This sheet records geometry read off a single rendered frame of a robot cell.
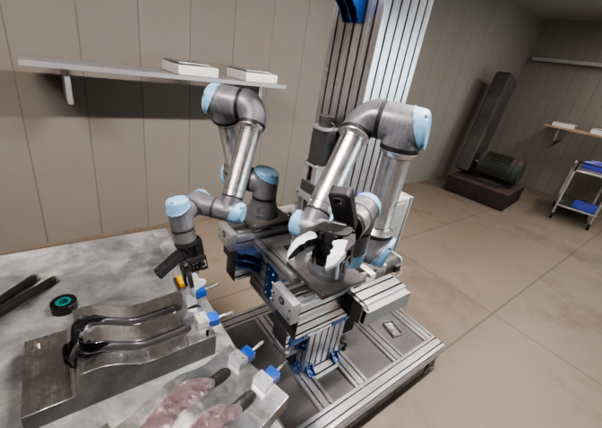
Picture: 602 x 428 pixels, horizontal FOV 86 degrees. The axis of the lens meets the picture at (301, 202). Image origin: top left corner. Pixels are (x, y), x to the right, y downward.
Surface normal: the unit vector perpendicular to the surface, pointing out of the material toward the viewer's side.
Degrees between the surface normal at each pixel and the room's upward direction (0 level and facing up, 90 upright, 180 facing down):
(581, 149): 90
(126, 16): 90
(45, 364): 0
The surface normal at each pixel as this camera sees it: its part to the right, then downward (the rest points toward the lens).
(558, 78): -0.80, 0.14
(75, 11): 0.58, 0.41
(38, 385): 0.15, -0.90
